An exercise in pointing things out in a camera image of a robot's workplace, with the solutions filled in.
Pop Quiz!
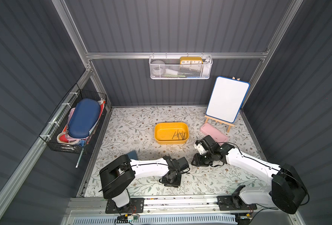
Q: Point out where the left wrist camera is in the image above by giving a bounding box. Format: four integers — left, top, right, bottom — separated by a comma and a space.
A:
176, 157, 189, 171

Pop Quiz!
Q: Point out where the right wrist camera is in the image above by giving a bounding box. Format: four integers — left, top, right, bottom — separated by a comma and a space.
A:
194, 135, 220, 155

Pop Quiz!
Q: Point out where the white wire wall basket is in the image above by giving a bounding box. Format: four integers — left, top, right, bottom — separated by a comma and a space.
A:
149, 54, 213, 80

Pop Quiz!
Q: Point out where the yellow plastic storage box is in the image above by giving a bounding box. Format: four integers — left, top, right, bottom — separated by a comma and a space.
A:
154, 122, 189, 145

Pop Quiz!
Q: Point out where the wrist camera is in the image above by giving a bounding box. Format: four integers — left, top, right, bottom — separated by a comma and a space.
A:
194, 135, 220, 155
176, 157, 189, 171

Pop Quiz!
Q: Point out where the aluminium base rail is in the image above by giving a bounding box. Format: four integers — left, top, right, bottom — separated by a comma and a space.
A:
64, 194, 290, 218

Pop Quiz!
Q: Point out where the white tape roll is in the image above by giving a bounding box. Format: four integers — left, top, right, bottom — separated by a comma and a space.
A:
150, 60, 166, 76

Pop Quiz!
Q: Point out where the pink pencil case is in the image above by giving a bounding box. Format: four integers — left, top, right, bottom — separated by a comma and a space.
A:
200, 123, 229, 143

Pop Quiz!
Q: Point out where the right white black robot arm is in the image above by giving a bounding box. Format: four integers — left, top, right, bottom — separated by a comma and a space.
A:
191, 141, 309, 214

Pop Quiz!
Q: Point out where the yellow clock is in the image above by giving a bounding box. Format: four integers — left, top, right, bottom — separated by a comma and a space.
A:
180, 56, 203, 65

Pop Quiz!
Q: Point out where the white board with blue frame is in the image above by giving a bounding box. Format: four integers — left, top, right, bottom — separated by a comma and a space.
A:
205, 76, 250, 123

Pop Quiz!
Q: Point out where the blue oval case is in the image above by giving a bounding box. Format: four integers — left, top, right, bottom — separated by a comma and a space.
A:
67, 98, 101, 139

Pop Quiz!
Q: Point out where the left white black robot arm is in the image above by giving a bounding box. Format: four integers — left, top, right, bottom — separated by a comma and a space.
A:
99, 155, 189, 210

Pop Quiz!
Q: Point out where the small wooden easel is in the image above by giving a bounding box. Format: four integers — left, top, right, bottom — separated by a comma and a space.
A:
204, 115, 235, 133

